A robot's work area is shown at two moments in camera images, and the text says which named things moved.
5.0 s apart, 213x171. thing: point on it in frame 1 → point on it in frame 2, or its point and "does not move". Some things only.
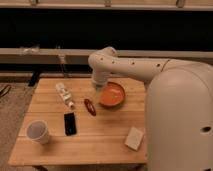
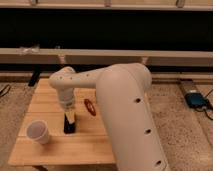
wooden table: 70,121 does not move
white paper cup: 37,131 does not move
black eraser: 70,126 does not move
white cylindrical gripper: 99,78 → 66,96
